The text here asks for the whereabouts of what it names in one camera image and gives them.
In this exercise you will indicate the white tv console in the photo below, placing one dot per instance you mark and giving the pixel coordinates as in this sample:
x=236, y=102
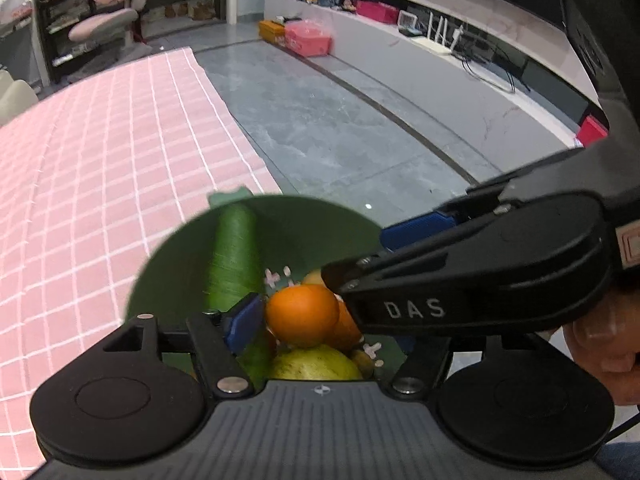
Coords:
x=508, y=127

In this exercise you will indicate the green colander bowl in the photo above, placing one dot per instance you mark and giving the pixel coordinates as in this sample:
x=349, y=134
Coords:
x=296, y=235

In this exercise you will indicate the small kiwi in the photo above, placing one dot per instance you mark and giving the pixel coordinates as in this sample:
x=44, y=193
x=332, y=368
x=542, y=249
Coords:
x=363, y=362
x=314, y=278

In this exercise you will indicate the green cucumber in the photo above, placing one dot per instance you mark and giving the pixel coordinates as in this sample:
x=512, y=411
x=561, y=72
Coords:
x=235, y=271

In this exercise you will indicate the person's right hand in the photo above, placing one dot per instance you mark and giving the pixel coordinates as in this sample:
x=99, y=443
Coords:
x=606, y=343

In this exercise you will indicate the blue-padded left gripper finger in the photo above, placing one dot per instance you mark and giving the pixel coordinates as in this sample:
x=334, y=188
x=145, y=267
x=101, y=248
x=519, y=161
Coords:
x=218, y=339

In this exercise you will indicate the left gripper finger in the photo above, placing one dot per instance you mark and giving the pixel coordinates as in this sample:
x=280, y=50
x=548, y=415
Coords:
x=429, y=261
x=478, y=207

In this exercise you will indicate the magenta box on console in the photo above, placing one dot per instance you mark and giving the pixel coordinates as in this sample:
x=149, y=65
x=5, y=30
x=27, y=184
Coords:
x=377, y=11

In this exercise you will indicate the orange box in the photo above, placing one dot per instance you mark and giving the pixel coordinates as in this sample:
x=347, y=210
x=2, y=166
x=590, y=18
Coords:
x=272, y=32

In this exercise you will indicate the person's blue jeans leg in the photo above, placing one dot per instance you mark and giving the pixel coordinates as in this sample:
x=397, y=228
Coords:
x=620, y=460

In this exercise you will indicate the orange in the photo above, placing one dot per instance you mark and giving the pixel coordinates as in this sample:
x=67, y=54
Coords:
x=346, y=335

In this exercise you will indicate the pink storage box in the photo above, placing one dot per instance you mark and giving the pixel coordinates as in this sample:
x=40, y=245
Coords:
x=307, y=38

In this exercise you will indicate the pink checked tablecloth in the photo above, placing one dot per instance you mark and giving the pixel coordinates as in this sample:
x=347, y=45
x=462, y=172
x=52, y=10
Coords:
x=93, y=179

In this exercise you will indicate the lone tangerine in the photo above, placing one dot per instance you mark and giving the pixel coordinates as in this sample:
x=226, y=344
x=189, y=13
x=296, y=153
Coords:
x=302, y=316

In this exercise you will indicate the white router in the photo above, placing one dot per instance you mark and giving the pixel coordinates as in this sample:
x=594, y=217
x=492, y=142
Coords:
x=442, y=34

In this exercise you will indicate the pink office chair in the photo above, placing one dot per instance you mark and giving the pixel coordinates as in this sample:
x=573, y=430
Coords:
x=122, y=16

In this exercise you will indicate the beige sofa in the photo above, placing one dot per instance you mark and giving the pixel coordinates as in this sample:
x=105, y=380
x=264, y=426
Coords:
x=16, y=96

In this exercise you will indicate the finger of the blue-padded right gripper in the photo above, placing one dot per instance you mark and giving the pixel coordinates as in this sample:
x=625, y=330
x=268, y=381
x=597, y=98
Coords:
x=425, y=369

